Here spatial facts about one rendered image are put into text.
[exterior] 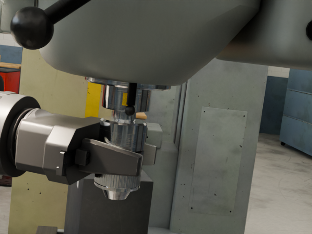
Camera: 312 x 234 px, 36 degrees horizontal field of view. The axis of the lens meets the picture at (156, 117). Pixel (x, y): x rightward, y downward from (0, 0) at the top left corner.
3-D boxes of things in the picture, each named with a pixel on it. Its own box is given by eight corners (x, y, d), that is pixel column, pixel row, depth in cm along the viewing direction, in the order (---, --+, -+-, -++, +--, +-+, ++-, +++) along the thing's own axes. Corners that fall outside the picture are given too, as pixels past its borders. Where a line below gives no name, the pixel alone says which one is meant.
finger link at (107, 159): (139, 181, 46) (80, 169, 47) (144, 148, 45) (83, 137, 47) (134, 185, 44) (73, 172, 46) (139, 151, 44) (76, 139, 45)
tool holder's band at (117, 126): (147, 135, 46) (148, 125, 46) (98, 130, 46) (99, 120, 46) (145, 128, 51) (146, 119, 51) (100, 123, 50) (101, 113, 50)
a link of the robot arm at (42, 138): (70, 111, 43) (-45, 91, 45) (58, 214, 44) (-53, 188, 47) (117, 101, 55) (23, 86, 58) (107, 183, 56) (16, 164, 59)
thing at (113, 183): (140, 194, 47) (147, 135, 46) (92, 189, 46) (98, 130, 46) (139, 181, 51) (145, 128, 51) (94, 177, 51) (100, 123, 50)
